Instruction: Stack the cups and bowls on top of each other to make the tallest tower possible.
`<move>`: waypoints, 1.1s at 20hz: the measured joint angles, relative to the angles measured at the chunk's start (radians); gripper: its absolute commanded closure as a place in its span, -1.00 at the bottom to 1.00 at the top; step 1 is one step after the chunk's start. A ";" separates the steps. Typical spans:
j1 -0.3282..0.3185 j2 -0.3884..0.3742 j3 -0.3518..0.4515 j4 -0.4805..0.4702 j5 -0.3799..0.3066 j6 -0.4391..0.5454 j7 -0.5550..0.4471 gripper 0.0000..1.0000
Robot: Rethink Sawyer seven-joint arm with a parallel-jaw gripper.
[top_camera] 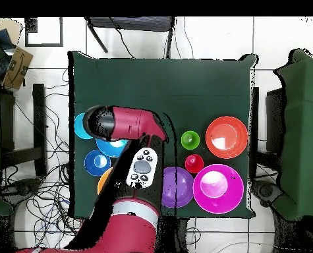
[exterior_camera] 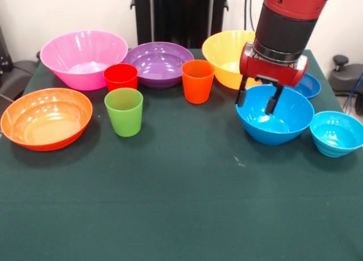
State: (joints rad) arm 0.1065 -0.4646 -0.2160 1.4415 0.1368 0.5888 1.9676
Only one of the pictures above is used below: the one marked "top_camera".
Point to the sky blue bowl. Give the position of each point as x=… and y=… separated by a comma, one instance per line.
x=111, y=147

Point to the purple bowl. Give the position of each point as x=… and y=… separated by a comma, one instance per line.
x=178, y=187

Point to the large pink bowl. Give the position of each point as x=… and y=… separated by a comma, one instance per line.
x=218, y=188

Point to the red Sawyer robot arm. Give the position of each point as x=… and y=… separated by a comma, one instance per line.
x=129, y=232

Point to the green cup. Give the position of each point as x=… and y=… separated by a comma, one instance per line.
x=190, y=140

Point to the red cup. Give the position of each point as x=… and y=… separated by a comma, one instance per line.
x=194, y=163

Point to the dark green tablecloth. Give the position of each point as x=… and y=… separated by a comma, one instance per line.
x=158, y=87

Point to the small dark blue bowl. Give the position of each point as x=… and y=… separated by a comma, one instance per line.
x=95, y=163

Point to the large yellow bowl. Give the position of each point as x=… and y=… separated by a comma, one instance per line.
x=103, y=181

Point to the orange bowl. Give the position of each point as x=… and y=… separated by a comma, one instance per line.
x=226, y=137

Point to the small cyan ribbed bowl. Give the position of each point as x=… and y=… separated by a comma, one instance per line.
x=78, y=126

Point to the black H-shaped stand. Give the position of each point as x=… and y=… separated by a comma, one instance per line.
x=39, y=126
x=274, y=121

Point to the black folding chair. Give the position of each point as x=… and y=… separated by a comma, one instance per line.
x=129, y=23

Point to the cardboard box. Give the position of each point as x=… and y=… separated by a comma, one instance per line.
x=17, y=68

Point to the beige board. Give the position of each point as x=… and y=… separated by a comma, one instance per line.
x=15, y=31

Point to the black square frame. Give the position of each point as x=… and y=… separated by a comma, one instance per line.
x=44, y=45

